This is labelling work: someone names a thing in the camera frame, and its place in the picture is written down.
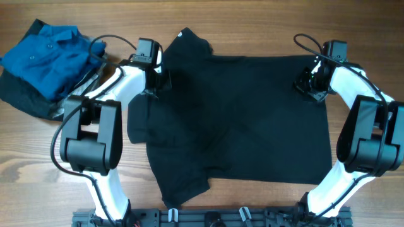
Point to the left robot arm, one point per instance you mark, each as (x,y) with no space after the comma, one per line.
(91,139)

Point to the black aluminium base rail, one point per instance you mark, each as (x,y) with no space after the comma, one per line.
(270,216)

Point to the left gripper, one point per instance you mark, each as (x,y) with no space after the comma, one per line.
(150,91)

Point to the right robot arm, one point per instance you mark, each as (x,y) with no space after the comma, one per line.
(370,144)

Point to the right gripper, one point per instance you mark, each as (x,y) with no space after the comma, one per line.
(299,84)

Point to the blue button shirt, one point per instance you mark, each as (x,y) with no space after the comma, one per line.
(29,60)

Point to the dark folded garment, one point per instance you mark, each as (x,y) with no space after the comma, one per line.
(19,93)

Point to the grey folded garment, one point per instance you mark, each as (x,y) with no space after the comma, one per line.
(85,85)

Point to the black t-shirt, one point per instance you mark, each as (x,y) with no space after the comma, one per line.
(229,117)

